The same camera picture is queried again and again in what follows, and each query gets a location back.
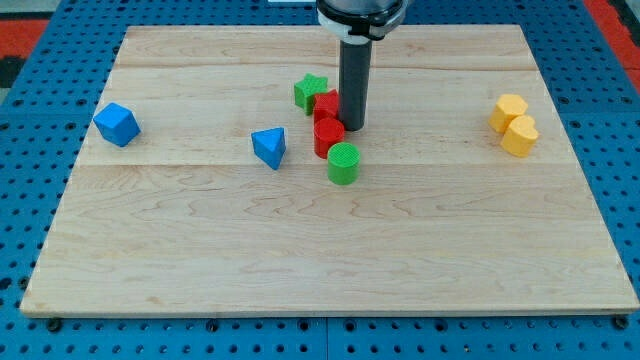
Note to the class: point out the yellow heart block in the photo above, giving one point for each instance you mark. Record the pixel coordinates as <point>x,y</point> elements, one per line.
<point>520,136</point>

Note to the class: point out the blue cube block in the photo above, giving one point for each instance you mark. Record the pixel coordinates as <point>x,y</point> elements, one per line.
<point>117,124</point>

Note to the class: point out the green cylinder block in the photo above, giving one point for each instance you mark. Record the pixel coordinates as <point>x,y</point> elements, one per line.
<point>343,160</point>

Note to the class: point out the green star block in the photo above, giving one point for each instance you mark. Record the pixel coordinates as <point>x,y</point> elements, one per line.
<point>306,89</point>

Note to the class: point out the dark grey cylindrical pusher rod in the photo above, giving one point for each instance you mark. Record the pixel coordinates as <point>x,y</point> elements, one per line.
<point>354,68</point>

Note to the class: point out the yellow hexagon block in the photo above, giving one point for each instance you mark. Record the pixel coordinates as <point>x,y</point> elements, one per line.
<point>506,109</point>

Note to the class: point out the wooden board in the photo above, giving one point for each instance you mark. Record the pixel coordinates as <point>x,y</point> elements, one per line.
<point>187,222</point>

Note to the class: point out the red star block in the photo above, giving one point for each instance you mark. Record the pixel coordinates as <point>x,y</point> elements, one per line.
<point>326,105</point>

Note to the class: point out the blue triangle block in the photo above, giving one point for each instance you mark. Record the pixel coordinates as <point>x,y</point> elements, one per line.
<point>269,145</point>

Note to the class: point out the red cylinder block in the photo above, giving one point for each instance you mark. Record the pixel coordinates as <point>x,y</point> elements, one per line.
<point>327,132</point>

